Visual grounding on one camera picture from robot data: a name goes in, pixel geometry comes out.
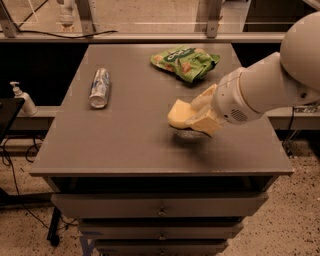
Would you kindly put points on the green rice chip bag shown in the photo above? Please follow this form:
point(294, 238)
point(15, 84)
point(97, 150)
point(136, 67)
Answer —
point(188, 63)

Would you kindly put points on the grey drawer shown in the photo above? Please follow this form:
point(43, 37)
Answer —
point(94, 206)
point(160, 248)
point(161, 230)

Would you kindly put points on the metal window frame rail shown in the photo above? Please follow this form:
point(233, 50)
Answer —
point(129, 21)

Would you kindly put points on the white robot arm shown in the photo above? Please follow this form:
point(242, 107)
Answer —
point(287, 78)

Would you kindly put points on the grey drawer cabinet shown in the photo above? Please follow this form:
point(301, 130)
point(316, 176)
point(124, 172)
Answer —
point(128, 147)

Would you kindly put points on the top grey drawer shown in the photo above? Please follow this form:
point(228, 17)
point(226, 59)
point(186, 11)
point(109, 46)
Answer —
point(94, 206)

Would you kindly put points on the white pump dispenser bottle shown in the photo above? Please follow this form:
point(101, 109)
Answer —
point(28, 108)

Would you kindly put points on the silver blue drink can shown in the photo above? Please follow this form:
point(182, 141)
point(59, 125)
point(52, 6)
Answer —
point(100, 89)

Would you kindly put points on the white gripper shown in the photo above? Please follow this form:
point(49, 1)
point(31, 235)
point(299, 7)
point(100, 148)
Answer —
point(229, 100)

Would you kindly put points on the bottom grey drawer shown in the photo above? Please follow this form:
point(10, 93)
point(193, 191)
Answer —
point(160, 248)

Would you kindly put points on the yellow wavy sponge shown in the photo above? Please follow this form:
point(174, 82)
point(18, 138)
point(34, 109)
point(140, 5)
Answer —
point(178, 115)

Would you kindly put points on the middle grey drawer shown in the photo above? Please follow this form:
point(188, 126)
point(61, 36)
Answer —
point(161, 230)

